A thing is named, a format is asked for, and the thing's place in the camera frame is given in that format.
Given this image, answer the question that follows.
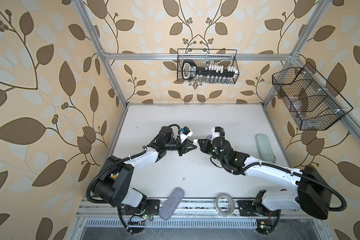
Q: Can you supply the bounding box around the clear tape roll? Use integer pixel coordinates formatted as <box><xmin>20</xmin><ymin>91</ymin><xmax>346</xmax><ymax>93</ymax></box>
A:
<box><xmin>215</xmin><ymin>193</ymin><xmax>235</xmax><ymax>218</ymax></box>

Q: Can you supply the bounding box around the black wire basket right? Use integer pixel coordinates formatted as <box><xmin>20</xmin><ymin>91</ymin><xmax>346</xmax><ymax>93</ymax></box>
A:
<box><xmin>272</xmin><ymin>62</ymin><xmax>354</xmax><ymax>131</ymax></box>

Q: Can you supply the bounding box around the black wire basket back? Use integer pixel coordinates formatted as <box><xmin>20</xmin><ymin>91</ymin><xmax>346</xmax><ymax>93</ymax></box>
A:
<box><xmin>177</xmin><ymin>48</ymin><xmax>240</xmax><ymax>85</ymax></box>

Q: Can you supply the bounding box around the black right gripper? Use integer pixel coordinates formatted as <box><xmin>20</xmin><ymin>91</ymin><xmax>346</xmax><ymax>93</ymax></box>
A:
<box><xmin>197</xmin><ymin>138</ymin><xmax>226</xmax><ymax>166</ymax></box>

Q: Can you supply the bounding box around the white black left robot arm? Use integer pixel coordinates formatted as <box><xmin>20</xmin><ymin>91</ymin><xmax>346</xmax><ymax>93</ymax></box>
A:
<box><xmin>86</xmin><ymin>124</ymin><xmax>197</xmax><ymax>208</ymax></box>

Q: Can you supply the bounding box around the black wire basket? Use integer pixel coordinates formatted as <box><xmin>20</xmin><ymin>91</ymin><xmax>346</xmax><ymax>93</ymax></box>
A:
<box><xmin>272</xmin><ymin>62</ymin><xmax>354</xmax><ymax>131</ymax></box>
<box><xmin>177</xmin><ymin>48</ymin><xmax>240</xmax><ymax>85</ymax></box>

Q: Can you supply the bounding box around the green glasses case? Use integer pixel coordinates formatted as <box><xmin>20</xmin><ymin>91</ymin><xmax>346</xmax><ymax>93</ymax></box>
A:
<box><xmin>256</xmin><ymin>134</ymin><xmax>276</xmax><ymax>164</ymax></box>

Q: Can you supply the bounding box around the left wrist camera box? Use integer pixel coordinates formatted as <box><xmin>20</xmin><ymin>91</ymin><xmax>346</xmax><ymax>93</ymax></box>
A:
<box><xmin>180</xmin><ymin>127</ymin><xmax>193</xmax><ymax>138</ymax></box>

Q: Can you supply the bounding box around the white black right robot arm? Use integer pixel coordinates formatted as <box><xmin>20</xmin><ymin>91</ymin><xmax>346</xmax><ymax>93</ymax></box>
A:
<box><xmin>194</xmin><ymin>137</ymin><xmax>348</xmax><ymax>220</ymax></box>

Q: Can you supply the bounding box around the black tool with white sockets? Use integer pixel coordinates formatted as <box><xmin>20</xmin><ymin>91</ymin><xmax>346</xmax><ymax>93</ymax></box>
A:
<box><xmin>181</xmin><ymin>60</ymin><xmax>239</xmax><ymax>82</ymax></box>

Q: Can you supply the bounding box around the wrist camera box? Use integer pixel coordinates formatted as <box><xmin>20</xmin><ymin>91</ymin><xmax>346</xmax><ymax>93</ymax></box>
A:
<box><xmin>211</xmin><ymin>127</ymin><xmax>225</xmax><ymax>141</ymax></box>
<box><xmin>180</xmin><ymin>127</ymin><xmax>193</xmax><ymax>138</ymax></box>

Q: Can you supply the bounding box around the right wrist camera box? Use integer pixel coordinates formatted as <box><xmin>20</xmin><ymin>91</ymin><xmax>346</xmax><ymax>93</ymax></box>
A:
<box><xmin>211</xmin><ymin>127</ymin><xmax>225</xmax><ymax>141</ymax></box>

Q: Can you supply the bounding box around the grey fabric glasses case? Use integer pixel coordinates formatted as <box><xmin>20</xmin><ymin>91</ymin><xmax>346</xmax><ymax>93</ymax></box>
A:
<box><xmin>159</xmin><ymin>188</ymin><xmax>185</xmax><ymax>221</ymax></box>

